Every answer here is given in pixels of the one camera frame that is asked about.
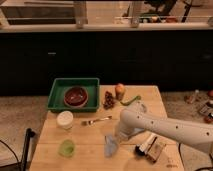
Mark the dark purple grape bunch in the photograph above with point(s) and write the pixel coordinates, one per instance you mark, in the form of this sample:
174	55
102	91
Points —
109	101

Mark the green plastic tray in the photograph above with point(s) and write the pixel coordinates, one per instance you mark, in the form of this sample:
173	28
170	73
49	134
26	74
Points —
60	86

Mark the green cucumber toy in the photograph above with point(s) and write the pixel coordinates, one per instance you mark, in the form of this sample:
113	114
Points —
127	103

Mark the orange and green fruit toy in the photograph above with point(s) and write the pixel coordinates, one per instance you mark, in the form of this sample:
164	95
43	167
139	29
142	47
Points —
119	91

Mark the light blue towel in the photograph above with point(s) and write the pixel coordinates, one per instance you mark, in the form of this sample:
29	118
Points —
111	146

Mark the brown wooden block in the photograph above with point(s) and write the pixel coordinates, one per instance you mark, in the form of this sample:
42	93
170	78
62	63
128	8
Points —
155	150

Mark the dark red bowl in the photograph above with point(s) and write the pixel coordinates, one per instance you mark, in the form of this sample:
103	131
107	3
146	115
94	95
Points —
76	96

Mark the black office chair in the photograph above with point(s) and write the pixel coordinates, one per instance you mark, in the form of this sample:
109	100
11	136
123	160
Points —
161	7

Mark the green plastic cup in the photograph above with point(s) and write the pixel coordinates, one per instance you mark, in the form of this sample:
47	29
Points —
66	148

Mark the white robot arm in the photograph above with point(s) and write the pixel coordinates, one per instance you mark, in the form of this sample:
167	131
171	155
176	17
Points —
196	135

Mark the golden metal fork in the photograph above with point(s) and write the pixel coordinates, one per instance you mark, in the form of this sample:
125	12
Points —
90	122

